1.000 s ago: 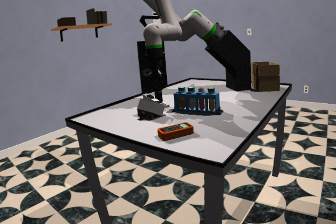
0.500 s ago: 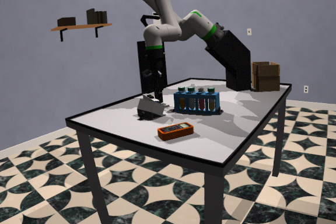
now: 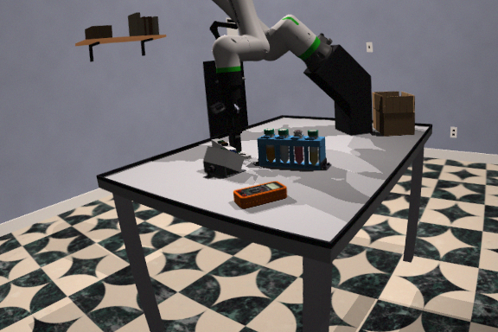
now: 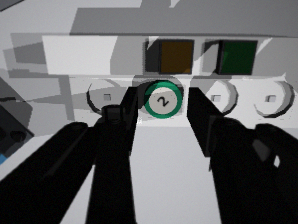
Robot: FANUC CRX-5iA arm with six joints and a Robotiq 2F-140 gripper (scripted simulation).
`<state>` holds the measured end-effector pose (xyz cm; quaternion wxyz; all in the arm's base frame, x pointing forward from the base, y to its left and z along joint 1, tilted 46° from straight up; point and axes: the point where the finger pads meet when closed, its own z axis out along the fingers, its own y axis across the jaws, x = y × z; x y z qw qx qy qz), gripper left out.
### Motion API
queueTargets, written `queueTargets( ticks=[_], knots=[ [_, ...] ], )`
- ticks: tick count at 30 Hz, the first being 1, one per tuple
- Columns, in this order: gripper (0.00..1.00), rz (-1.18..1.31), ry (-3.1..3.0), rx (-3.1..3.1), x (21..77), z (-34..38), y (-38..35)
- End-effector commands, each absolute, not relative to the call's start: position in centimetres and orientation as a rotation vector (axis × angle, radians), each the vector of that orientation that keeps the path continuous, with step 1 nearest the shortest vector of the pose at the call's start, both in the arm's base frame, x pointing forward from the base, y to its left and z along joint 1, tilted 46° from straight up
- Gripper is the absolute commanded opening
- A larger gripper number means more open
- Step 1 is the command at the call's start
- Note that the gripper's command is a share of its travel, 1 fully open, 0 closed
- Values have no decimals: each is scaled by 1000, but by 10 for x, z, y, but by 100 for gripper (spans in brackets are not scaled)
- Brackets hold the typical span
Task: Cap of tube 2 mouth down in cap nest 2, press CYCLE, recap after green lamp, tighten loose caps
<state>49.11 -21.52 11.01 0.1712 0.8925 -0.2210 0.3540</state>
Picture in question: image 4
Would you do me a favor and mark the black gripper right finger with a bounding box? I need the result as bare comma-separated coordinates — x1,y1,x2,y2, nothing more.
187,87,298,224

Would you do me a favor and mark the blue test tube rack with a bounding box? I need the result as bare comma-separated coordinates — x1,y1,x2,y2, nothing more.
0,153,7,165

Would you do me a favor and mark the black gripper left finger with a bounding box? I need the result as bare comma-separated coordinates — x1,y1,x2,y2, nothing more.
0,87,138,224

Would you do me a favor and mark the green screw cap with number 2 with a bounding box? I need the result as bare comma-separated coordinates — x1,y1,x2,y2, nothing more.
144,80,182,119

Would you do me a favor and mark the light grey tray panel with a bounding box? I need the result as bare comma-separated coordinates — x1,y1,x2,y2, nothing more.
42,36,298,128

